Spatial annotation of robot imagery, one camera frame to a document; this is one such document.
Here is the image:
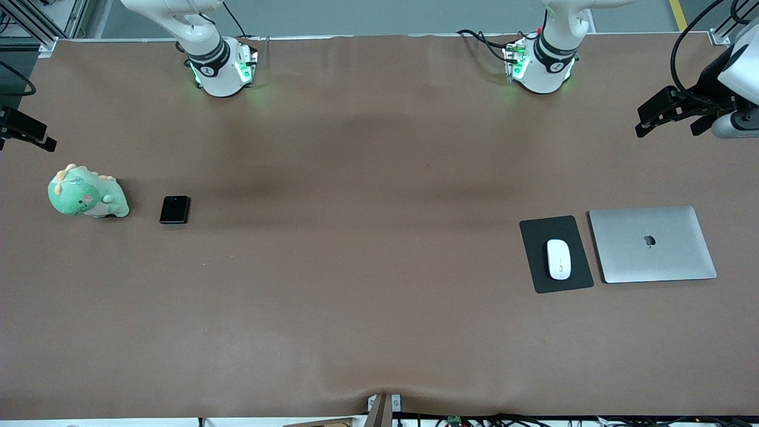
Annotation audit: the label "black phone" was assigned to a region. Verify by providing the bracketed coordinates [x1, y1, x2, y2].
[159, 195, 191, 225]

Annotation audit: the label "white computer mouse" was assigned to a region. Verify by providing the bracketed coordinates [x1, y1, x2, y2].
[546, 238, 572, 281]

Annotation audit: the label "dark grey mouse pad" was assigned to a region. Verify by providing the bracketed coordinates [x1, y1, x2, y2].
[519, 215, 595, 294]

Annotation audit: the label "green dinosaur plush toy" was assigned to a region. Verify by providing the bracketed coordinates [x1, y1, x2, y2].
[47, 164, 130, 219]

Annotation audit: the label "silver closed laptop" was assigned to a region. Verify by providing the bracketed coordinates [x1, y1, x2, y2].
[588, 206, 718, 284]

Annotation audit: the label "brown table cover sheet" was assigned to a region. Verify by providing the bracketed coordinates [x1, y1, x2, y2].
[0, 33, 759, 419]

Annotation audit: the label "black left arm wrist cable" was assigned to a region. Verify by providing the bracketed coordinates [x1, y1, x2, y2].
[669, 0, 729, 106]

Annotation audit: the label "black hanging cable loop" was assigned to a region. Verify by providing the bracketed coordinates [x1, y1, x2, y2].
[729, 0, 759, 26]

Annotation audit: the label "aluminium frame profile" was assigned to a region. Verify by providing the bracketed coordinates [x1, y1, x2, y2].
[0, 0, 90, 55]

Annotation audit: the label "black left arm base cables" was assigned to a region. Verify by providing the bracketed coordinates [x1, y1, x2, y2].
[457, 28, 541, 65]

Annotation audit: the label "black right arm base cable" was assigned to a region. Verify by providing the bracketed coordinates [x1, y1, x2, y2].
[222, 0, 248, 39]

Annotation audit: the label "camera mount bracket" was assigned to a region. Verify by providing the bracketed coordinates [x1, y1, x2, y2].
[366, 393, 402, 427]

